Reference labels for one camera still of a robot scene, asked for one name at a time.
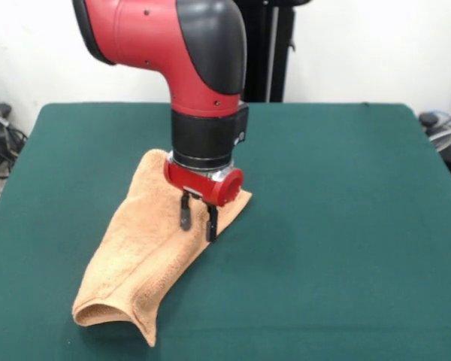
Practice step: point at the orange terry towel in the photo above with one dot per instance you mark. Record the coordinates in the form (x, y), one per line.
(135, 255)

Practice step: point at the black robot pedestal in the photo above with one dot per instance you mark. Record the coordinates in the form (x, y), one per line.
(270, 56)

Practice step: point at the dark green table cloth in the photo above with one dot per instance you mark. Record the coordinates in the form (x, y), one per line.
(323, 244)

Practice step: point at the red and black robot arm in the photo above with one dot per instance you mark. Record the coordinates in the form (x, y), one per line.
(165, 45)

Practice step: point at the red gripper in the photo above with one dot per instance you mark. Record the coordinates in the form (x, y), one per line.
(214, 186)

